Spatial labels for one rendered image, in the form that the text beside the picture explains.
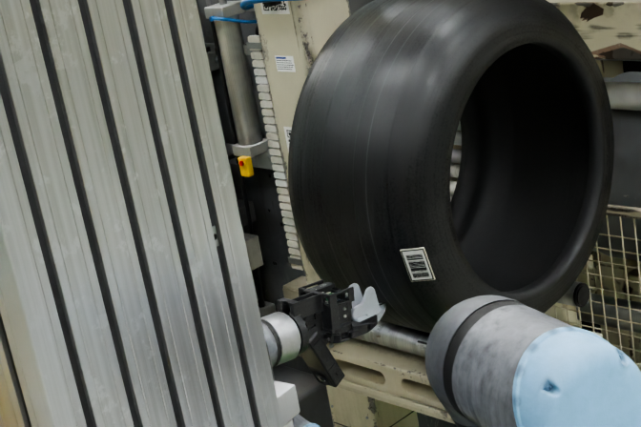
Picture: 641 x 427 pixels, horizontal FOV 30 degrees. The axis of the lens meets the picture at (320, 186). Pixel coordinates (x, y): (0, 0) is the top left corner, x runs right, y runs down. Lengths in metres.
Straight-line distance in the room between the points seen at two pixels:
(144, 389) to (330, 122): 0.95
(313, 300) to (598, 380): 0.88
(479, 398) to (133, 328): 0.30
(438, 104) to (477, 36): 0.14
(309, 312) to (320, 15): 0.61
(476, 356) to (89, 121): 0.38
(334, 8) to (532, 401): 1.32
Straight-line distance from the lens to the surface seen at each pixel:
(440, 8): 1.91
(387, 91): 1.83
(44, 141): 0.91
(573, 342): 1.00
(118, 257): 0.97
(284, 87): 2.22
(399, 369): 2.12
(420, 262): 1.83
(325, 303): 1.83
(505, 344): 1.03
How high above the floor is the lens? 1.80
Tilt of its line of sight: 17 degrees down
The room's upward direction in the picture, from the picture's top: 10 degrees counter-clockwise
